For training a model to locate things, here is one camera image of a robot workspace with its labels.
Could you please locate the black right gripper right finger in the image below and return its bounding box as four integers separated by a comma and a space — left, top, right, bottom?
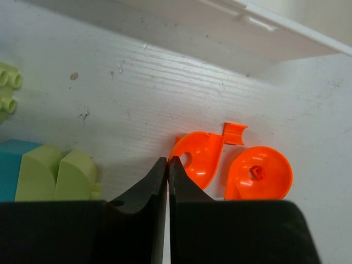
168, 156, 220, 263

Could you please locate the lower green lego block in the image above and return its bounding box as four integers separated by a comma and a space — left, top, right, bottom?
15, 145, 102, 202

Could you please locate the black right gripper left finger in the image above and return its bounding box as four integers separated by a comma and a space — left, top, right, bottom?
98, 157, 167, 263

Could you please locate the green lego block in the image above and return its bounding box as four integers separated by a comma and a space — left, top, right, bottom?
1, 62, 23, 124
15, 145, 102, 202

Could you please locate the lower blue lego block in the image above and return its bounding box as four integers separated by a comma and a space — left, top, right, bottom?
0, 140, 41, 202

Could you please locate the upper green lego block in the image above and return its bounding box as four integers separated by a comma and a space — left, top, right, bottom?
1, 62, 23, 124

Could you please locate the orange round lego piece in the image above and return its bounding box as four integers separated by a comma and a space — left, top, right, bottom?
224, 146, 293, 200
168, 122, 248, 190

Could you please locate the white three-compartment tray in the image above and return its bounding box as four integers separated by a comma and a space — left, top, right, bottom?
29, 1, 351, 73

